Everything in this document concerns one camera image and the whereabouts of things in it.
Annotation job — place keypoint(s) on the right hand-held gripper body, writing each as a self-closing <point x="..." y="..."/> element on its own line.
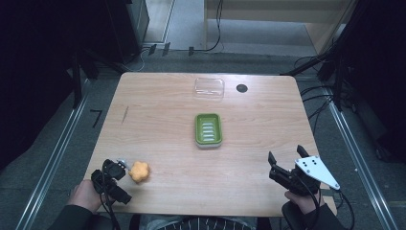
<point x="306" y="175"/>

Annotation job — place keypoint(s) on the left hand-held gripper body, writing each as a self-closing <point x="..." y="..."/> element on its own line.
<point x="110" y="187"/>

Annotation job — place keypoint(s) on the person's left hand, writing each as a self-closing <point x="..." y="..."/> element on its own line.
<point x="85" y="195"/>

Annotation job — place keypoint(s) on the person's right hand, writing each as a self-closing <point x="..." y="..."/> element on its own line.
<point x="304" y="202"/>

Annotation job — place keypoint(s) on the green soap dish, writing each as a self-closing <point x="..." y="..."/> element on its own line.
<point x="208" y="130"/>

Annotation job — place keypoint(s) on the black round table grommet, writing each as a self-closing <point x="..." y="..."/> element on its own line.
<point x="242" y="88"/>

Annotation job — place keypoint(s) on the person's striped clothing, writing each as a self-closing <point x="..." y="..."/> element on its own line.
<point x="198" y="223"/>

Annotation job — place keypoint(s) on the black metal stand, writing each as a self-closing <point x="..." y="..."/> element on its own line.
<point x="76" y="80"/>
<point x="335" y="60"/>

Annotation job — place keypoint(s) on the clear plastic soap dish lid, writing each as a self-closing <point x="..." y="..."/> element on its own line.
<point x="209" y="87"/>

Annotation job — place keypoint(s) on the light wooden furniture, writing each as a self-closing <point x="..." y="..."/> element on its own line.
<point x="281" y="19"/>

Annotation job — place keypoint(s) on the black cabinet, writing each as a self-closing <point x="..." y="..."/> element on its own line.
<point x="127" y="28"/>

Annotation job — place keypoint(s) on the metal floor rail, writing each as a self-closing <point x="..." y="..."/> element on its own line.
<point x="360" y="163"/>
<point x="52" y="163"/>

